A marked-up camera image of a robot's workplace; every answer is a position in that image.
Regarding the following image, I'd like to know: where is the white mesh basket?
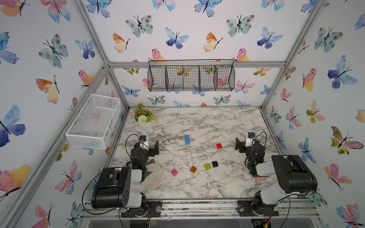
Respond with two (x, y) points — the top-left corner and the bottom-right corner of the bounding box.
(66, 94), (121, 149)

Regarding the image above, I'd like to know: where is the black lego brick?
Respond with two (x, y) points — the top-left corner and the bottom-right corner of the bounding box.
(212, 161), (219, 168)

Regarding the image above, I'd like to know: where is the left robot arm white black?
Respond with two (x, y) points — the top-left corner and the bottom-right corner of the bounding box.
(90, 135), (159, 212)

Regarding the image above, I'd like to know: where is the orange lego brick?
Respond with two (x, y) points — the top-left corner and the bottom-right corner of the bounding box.
(190, 166), (197, 173)

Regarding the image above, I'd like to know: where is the aluminium front rail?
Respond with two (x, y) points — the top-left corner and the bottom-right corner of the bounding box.
(82, 198), (319, 220)

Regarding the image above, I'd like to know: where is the green lego brick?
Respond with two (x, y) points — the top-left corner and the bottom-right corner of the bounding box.
(204, 163), (212, 171)

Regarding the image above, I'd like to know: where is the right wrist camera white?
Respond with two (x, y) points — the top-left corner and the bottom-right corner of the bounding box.
(245, 132), (255, 147)

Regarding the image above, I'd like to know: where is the flower plant white pot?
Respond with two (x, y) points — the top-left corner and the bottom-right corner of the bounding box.
(133, 103), (158, 133)

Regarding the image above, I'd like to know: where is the blue lego brick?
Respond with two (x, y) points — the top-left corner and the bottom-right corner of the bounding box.
(184, 135), (190, 145)

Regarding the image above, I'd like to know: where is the red lego brick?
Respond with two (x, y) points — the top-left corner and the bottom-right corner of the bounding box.
(216, 143), (222, 150)

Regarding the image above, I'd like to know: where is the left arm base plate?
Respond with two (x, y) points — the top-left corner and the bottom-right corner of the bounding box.
(120, 201), (162, 218)

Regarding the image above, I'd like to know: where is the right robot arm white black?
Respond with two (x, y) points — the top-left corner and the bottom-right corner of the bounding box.
(235, 138), (317, 216)

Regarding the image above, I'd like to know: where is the black wire basket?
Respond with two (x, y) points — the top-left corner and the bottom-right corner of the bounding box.
(145, 59), (235, 92)

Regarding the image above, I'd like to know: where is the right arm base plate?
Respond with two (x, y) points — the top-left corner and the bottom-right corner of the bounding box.
(237, 199), (279, 217)

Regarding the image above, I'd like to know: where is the pink lego brick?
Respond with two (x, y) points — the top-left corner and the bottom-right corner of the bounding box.
(171, 169), (178, 177)

